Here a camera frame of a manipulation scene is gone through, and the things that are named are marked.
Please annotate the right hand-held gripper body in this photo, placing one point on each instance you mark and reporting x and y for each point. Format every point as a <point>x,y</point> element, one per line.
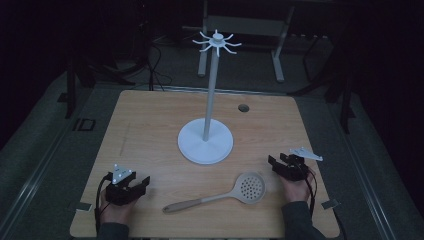
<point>295,170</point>

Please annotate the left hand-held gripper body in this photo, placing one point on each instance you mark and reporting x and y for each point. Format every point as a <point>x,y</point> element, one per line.
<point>117,195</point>

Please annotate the white utensil stand with hooks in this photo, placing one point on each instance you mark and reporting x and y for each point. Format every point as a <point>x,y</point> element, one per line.
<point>205,141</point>

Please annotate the person's left hand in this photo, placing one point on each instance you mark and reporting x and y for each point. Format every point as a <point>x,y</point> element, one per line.
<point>115,213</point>

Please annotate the person's right hand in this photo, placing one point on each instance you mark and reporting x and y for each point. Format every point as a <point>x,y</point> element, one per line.
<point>296,190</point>

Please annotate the grey tape strip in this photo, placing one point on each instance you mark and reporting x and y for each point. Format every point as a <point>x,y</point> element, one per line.
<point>83,206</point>
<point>330,204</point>

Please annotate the black metal stand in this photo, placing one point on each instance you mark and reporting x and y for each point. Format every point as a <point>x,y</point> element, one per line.
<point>78,75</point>
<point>336,83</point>

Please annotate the black rectangular floor frame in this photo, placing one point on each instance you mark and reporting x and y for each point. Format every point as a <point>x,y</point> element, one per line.
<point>84,124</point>

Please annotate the white metal desk frame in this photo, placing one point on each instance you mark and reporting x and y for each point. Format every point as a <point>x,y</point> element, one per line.
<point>248,26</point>

